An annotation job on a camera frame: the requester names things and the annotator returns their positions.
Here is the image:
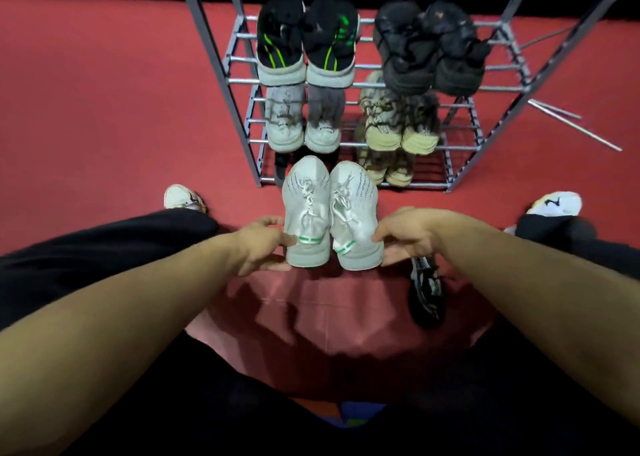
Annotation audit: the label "person's right forearm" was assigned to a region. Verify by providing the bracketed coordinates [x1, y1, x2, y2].
[435, 216, 640, 427]

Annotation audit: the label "thin dark metal rod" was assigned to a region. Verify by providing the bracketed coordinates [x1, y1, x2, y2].
[519, 24, 577, 50]

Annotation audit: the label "long loose metal rod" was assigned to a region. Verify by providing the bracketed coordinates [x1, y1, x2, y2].
[527, 100, 624, 153]

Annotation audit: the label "black orange-mark sneaker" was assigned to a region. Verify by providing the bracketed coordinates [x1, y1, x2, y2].
[423, 0, 494, 98]

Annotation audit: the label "yellow-beige sneaker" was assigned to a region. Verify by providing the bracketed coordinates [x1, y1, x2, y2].
[385, 150, 417, 188]
[355, 120, 397, 186]

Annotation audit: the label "person's right hand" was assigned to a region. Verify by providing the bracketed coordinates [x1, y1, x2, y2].
[371, 206, 453, 267]

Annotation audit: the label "white knit sneaker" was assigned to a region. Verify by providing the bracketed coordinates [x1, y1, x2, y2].
[328, 160, 385, 272]
[281, 155, 333, 269]

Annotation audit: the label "short loose metal rod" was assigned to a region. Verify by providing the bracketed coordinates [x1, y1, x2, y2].
[529, 98, 584, 122]

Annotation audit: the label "person's left hand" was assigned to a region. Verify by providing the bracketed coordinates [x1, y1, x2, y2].
[233, 215, 299, 278]

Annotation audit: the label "white design sneaker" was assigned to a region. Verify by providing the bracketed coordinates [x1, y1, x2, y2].
[263, 84, 307, 154]
[303, 86, 347, 155]

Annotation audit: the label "person's black trousers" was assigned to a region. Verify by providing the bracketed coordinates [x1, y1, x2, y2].
[0, 208, 640, 456]

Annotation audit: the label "person's white right worn shoe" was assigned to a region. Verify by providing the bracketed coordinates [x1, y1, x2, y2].
[502, 191, 584, 237]

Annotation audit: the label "black white-pattern sneaker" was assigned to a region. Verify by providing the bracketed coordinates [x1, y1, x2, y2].
[407, 255, 447, 329]
[373, 0, 442, 96]

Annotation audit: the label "grey metal shoe rack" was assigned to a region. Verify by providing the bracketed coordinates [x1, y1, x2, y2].
[175, 0, 640, 194]

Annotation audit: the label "person's white worn shoe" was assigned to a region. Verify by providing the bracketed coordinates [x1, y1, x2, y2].
[502, 191, 584, 237]
[163, 184, 208, 216]

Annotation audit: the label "beige pink sneaker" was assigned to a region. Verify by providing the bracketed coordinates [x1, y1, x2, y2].
[399, 90, 443, 156]
[358, 70, 407, 152]

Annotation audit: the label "person's white left worn shoe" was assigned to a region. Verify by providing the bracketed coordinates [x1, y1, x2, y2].
[163, 184, 208, 216]

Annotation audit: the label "multicolour foam stool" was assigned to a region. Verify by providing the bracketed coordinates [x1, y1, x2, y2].
[303, 399, 387, 429]

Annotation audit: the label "black green-stripe sneaker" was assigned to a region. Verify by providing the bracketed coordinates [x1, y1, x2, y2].
[255, 0, 308, 88]
[301, 0, 361, 90]

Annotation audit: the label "person's left forearm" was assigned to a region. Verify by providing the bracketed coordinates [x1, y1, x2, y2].
[0, 233, 251, 456]

